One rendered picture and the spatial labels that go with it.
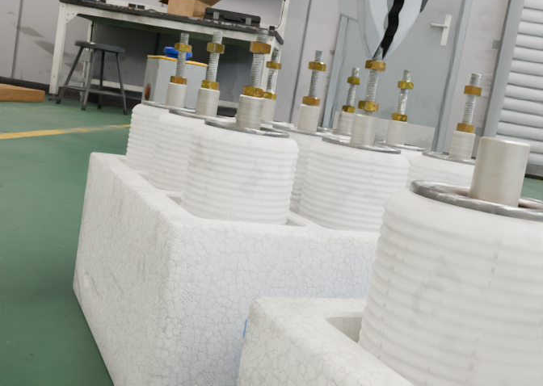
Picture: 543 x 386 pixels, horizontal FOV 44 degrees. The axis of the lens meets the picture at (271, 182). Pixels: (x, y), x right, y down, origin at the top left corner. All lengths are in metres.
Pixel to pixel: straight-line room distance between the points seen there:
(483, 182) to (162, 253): 0.29
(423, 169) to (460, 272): 0.41
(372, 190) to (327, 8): 5.11
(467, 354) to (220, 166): 0.32
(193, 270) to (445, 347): 0.27
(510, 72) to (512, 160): 5.45
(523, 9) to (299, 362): 5.56
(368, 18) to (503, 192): 0.35
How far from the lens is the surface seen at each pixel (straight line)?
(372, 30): 0.64
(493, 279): 0.28
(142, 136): 0.79
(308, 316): 0.34
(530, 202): 0.34
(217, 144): 0.55
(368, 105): 0.64
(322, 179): 0.61
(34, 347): 0.73
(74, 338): 0.76
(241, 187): 0.55
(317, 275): 0.56
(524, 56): 5.78
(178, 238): 0.51
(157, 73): 0.95
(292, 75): 5.65
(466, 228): 0.28
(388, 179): 0.61
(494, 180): 0.31
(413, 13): 0.66
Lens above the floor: 0.28
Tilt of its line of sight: 7 degrees down
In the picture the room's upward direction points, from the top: 10 degrees clockwise
